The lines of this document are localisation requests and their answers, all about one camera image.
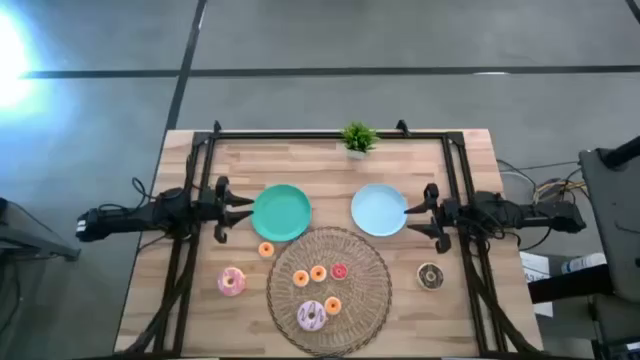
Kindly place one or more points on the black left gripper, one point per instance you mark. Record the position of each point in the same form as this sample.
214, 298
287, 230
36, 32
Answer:
210, 211

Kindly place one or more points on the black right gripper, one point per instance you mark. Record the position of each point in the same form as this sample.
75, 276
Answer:
450, 212

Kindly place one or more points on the small yellow iced toy donut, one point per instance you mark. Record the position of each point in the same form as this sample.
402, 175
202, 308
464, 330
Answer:
269, 252

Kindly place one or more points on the large chocolate toy donut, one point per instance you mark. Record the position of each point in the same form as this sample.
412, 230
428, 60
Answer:
437, 281

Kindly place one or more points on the large pink sprinkled toy donut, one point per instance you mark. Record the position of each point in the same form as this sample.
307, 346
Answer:
237, 287

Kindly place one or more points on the small red iced toy donut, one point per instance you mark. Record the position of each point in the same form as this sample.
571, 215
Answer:
343, 274

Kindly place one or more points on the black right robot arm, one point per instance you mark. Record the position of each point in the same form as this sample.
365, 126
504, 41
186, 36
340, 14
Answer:
525, 215

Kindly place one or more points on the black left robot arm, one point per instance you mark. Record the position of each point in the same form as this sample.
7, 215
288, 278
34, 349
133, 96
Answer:
130, 220

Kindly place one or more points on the green round plate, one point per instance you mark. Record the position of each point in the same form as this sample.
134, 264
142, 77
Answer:
281, 213

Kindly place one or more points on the light blue round plate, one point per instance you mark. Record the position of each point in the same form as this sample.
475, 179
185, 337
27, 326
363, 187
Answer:
379, 210

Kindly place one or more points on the small potted green plant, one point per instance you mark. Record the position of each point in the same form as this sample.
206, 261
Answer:
359, 136

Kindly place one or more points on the white paper sheet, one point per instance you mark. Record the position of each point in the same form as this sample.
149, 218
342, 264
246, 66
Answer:
532, 265

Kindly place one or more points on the round woven wicker placemat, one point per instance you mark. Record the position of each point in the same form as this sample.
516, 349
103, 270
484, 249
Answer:
350, 310

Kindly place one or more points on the black bench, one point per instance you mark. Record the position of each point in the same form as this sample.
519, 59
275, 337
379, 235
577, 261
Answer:
570, 286

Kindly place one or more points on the white plastic bottle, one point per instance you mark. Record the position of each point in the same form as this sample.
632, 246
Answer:
585, 262

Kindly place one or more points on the dark side table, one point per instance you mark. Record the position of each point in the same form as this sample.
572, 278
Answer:
30, 240

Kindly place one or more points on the black metal table frame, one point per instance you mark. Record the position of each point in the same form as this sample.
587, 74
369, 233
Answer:
325, 135

